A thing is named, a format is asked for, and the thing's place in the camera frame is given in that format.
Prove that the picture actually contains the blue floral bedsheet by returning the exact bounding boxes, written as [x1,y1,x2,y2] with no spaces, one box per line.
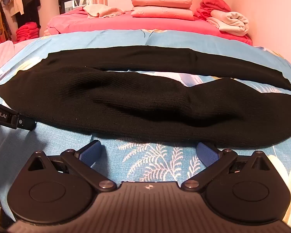
[0,28,291,233]

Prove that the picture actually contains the light folded cloth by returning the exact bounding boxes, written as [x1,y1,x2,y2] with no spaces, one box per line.
[206,10,250,37]

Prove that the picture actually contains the beige towel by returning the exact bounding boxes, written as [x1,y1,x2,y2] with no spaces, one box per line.
[83,4,126,19]

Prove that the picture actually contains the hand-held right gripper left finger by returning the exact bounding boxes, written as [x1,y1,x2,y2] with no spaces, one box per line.
[22,139,117,192]

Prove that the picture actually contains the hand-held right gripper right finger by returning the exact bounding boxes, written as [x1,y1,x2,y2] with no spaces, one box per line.
[181,142,273,192]

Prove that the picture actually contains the red bedsheet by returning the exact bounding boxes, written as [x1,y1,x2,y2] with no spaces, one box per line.
[46,7,253,46]

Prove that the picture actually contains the pink blanket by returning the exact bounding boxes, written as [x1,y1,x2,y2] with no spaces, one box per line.
[0,40,23,76]

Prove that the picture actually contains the dark patterned hanging garment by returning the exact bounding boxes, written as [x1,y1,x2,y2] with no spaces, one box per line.
[0,2,13,41]

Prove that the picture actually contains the black pants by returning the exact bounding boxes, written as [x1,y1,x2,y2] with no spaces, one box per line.
[0,46,291,149]

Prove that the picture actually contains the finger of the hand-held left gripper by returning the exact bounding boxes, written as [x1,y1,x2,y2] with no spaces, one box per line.
[11,114,36,130]

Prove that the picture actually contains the pink folded quilt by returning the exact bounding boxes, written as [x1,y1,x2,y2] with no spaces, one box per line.
[131,6,194,21]
[130,0,193,9]

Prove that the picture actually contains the red folded clothes pile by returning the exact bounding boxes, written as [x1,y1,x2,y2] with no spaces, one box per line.
[195,0,232,21]
[15,22,41,42]

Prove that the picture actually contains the black hanging garment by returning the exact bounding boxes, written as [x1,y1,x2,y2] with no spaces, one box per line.
[16,0,42,30]

